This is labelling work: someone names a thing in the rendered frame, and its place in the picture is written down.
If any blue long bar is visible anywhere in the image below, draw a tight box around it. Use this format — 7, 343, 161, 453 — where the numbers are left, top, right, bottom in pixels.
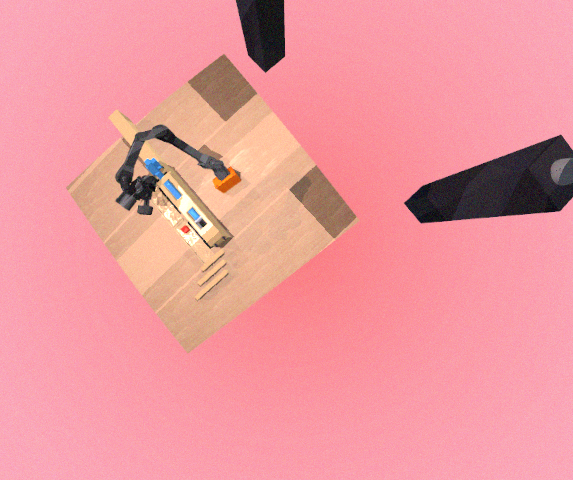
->
145, 158, 165, 179

